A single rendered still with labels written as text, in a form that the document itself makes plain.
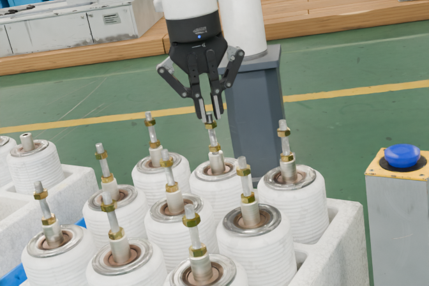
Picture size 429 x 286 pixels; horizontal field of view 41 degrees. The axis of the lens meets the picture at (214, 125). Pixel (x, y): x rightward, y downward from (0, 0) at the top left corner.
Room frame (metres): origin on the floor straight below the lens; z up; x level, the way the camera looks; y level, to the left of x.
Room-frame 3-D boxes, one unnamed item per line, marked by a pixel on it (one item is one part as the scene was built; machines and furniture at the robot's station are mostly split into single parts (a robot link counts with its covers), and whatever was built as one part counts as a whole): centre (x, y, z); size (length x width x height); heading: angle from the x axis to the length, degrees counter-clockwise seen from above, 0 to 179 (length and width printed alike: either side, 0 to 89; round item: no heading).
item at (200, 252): (0.53, 0.04, 0.29); 0.02 x 0.02 x 0.01; 59
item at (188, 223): (0.53, 0.04, 0.32); 0.02 x 0.02 x 0.01; 59
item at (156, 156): (0.86, 0.10, 0.26); 0.02 x 0.02 x 0.03
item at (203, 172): (0.80, 0.01, 0.25); 0.08 x 0.08 x 0.01
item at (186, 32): (0.80, 0.00, 0.46); 0.08 x 0.08 x 0.09
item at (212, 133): (0.80, 0.01, 0.31); 0.01 x 0.01 x 0.08
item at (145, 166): (0.86, 0.10, 0.25); 0.08 x 0.08 x 0.01
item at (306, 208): (0.73, -0.09, 0.16); 0.10 x 0.10 x 0.18
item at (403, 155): (0.60, -0.21, 0.32); 0.04 x 0.04 x 0.02
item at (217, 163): (0.80, 0.01, 0.26); 0.02 x 0.02 x 0.03
